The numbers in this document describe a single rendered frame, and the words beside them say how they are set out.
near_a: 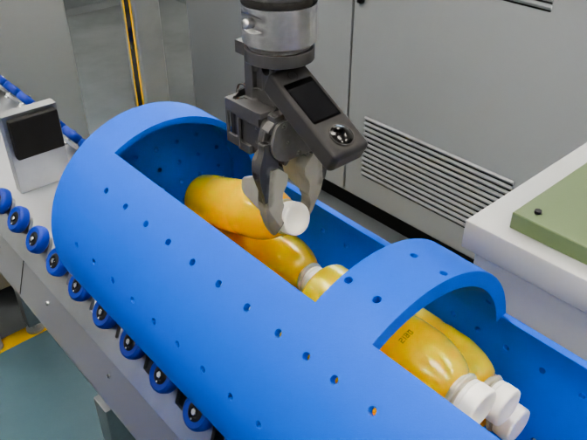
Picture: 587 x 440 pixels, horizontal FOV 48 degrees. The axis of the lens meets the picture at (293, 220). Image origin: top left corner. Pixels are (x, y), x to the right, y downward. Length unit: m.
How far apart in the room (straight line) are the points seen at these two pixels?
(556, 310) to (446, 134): 1.61
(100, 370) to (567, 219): 0.65
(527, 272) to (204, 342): 0.37
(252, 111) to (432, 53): 1.65
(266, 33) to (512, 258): 0.37
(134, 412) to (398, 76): 1.74
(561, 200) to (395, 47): 1.64
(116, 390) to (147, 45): 0.79
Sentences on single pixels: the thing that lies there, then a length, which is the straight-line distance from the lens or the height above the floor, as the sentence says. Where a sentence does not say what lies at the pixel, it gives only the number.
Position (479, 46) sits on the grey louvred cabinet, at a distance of 2.20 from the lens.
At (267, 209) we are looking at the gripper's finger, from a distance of 0.72.
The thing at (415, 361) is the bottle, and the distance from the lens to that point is 0.58.
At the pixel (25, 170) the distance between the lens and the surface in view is 1.31.
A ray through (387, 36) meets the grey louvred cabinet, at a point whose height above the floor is 0.80.
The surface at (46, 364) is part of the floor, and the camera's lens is 2.31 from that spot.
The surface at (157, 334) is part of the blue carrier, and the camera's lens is 0.69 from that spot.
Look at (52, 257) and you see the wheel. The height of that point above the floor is 0.97.
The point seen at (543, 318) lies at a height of 1.07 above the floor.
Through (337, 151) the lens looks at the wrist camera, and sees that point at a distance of 0.63.
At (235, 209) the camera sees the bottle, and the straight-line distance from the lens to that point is 0.79.
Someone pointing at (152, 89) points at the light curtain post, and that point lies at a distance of 1.54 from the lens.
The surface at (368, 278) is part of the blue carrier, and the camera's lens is 0.56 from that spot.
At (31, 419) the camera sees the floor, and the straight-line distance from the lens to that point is 2.17.
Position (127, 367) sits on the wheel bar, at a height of 0.92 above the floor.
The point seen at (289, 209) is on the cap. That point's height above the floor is 1.17.
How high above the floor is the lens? 1.59
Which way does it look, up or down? 35 degrees down
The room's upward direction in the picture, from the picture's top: straight up
